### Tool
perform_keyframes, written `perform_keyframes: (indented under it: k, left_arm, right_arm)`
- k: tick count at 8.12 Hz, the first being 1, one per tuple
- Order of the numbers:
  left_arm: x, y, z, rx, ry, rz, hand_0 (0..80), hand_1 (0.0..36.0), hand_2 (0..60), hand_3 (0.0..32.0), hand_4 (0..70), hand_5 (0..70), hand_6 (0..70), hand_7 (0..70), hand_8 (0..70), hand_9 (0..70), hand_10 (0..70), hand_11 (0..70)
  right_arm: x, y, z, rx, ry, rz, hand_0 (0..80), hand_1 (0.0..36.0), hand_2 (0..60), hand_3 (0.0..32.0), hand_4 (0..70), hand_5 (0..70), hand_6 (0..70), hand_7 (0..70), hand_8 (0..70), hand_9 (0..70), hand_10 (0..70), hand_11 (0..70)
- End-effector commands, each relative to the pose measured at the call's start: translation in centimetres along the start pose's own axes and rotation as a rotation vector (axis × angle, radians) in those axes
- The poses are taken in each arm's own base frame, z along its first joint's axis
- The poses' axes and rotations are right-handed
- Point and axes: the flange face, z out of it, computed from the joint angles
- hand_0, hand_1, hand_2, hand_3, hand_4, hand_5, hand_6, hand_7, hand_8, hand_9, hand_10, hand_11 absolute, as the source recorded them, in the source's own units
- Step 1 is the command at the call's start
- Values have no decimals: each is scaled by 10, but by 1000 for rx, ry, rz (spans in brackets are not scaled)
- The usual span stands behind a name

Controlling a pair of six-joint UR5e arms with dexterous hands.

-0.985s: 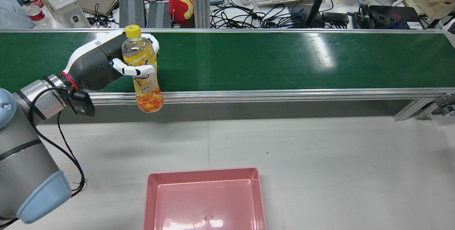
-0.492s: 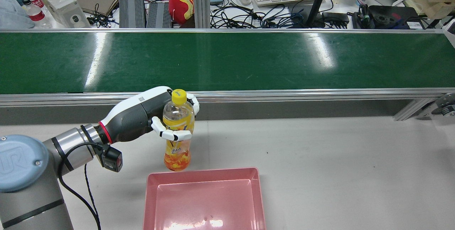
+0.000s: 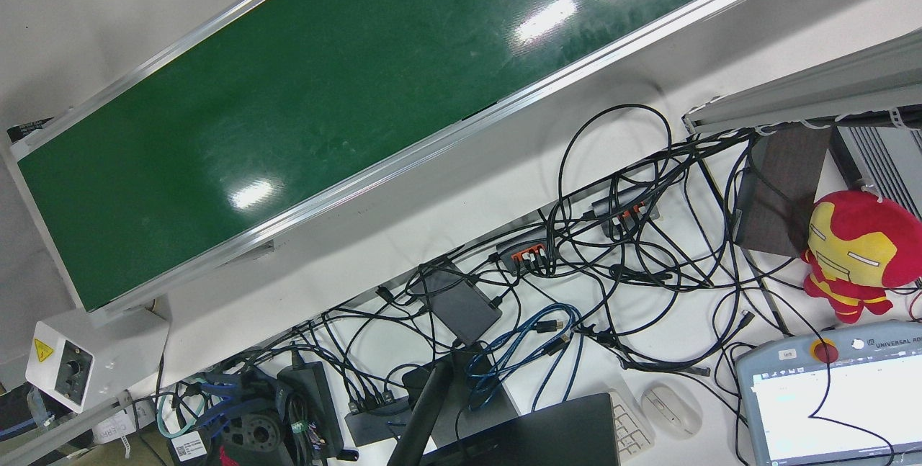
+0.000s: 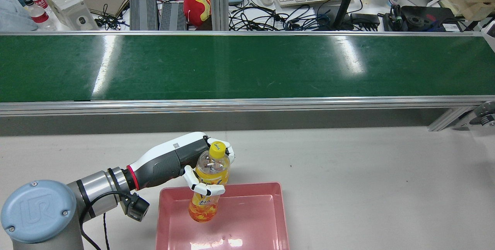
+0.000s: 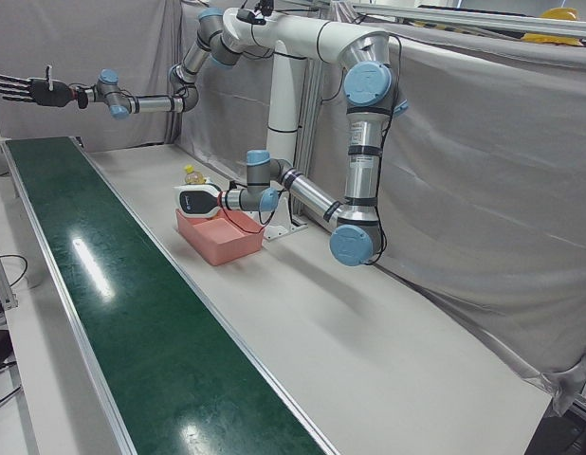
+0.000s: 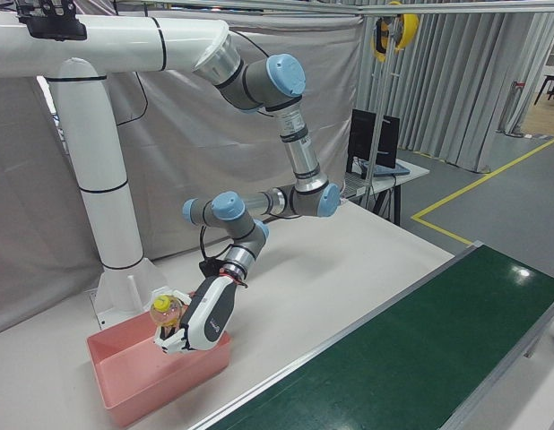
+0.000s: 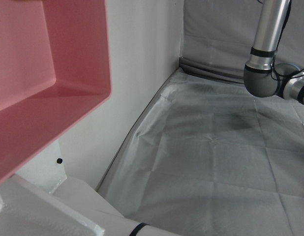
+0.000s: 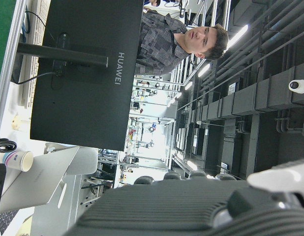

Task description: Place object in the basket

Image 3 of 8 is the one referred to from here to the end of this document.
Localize teal cable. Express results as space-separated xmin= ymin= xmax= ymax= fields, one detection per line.
xmin=157 ymin=390 xmax=210 ymax=440

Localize white label tag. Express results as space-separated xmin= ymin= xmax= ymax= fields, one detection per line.
xmin=169 ymin=431 xmax=211 ymax=463

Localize black robot flange device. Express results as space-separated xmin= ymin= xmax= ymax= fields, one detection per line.
xmin=212 ymin=408 xmax=296 ymax=466

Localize black docking hub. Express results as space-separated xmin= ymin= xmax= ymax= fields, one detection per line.
xmin=344 ymin=393 xmax=413 ymax=447

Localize green conveyor belt aluminium frame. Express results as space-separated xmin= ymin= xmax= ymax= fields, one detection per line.
xmin=6 ymin=0 xmax=851 ymax=326

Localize black monitor stand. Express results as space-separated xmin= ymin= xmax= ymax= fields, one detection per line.
xmin=387 ymin=346 xmax=521 ymax=466

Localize grey USB hub orange ports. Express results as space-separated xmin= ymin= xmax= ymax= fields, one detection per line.
xmin=496 ymin=230 xmax=560 ymax=274
xmin=591 ymin=187 xmax=661 ymax=238

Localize dark brown base plate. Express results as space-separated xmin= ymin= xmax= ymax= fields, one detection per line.
xmin=733 ymin=124 xmax=835 ymax=259

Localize grey robot teach pendant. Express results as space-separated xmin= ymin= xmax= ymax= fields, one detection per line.
xmin=735 ymin=319 xmax=922 ymax=466

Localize red yellow Iron Man plush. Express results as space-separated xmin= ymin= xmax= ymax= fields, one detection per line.
xmin=801 ymin=190 xmax=922 ymax=325

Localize white conveyor control box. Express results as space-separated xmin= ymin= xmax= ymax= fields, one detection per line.
xmin=25 ymin=306 xmax=171 ymax=413

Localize black flat box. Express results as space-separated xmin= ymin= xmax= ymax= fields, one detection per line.
xmin=414 ymin=259 xmax=503 ymax=346

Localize blue cable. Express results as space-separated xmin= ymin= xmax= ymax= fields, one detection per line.
xmin=467 ymin=304 xmax=584 ymax=411
xmin=194 ymin=371 xmax=283 ymax=418

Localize aluminium profile post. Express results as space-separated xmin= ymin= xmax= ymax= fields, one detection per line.
xmin=681 ymin=28 xmax=922 ymax=137

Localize black cable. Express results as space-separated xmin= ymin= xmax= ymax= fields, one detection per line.
xmin=558 ymin=104 xmax=674 ymax=238
xmin=702 ymin=155 xmax=787 ymax=331
xmin=808 ymin=340 xmax=898 ymax=466

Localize black ribbed metal box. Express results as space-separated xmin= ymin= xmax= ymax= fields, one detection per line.
xmin=830 ymin=124 xmax=922 ymax=220

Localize black computer monitor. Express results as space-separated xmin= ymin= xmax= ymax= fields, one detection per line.
xmin=420 ymin=393 xmax=622 ymax=466

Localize white keyboard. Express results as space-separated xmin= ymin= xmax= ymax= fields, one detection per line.
xmin=607 ymin=388 xmax=657 ymax=462

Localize white computer mouse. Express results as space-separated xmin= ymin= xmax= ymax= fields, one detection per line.
xmin=640 ymin=383 xmax=704 ymax=440

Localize black power adapter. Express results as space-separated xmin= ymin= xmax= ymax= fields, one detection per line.
xmin=277 ymin=362 xmax=334 ymax=449

